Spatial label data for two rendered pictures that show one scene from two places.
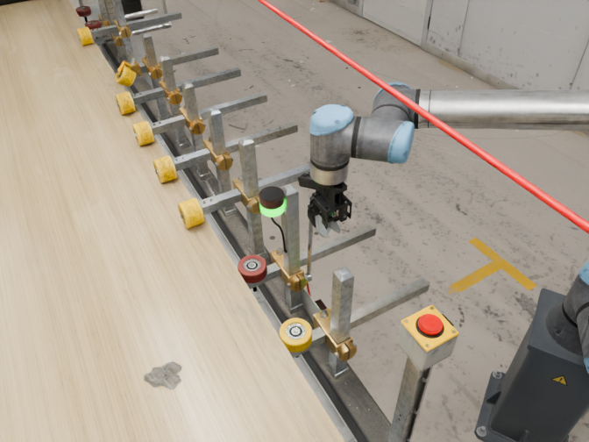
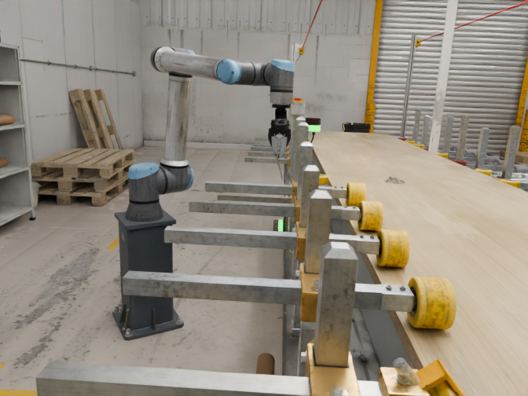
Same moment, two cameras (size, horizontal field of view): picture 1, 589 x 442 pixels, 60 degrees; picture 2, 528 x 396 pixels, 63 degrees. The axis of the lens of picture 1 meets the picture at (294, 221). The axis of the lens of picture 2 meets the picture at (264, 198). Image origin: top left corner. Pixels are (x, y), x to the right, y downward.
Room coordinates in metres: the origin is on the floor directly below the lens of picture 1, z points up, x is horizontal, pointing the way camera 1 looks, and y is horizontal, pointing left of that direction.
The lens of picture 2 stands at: (2.48, 0.73, 1.26)
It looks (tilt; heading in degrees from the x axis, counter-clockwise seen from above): 14 degrees down; 210
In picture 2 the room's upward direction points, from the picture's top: 2 degrees clockwise
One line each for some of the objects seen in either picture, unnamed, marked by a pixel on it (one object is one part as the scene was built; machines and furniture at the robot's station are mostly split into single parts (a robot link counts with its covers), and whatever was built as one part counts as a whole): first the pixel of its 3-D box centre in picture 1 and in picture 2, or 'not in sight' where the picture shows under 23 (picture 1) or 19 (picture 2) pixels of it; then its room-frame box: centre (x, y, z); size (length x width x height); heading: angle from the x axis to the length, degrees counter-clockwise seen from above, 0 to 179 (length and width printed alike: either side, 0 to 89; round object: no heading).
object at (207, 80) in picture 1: (183, 85); (277, 290); (1.91, 0.44, 0.95); 0.50 x 0.04 x 0.04; 117
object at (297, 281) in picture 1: (287, 269); not in sight; (0.97, 0.02, 0.85); 0.14 x 0.06 x 0.05; 27
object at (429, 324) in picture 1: (429, 325); not in sight; (0.50, -0.22, 1.22); 0.04 x 0.04 x 0.02
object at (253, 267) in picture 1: (253, 277); not in sight; (0.94, 0.12, 0.85); 0.08 x 0.08 x 0.11
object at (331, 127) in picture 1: (331, 136); (281, 75); (0.94, -0.09, 1.32); 0.10 x 0.09 x 0.12; 75
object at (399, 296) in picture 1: (361, 316); not in sight; (0.81, -0.17, 0.84); 0.44 x 0.03 x 0.04; 117
